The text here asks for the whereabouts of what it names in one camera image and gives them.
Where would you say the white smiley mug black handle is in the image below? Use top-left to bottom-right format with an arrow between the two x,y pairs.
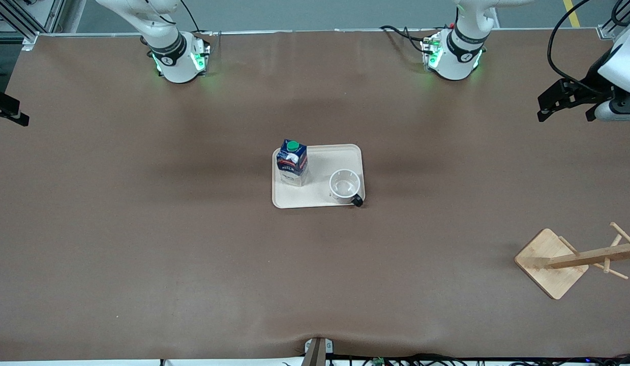
328,169 -> 365,207

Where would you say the blue white milk carton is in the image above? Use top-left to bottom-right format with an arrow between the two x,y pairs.
276,139 -> 311,188

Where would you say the cream rectangular tray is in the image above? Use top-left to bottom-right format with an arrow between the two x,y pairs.
272,144 -> 366,209

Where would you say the wooden mug tree stand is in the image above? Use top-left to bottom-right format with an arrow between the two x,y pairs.
514,222 -> 630,300

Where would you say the aluminium frame profile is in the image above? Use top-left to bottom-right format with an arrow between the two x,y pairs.
0,0 -> 67,50
597,0 -> 630,40

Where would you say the black base power cable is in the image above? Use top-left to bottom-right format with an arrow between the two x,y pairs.
379,24 -> 433,54

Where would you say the grey table edge bracket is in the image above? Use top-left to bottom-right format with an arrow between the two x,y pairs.
304,337 -> 335,366

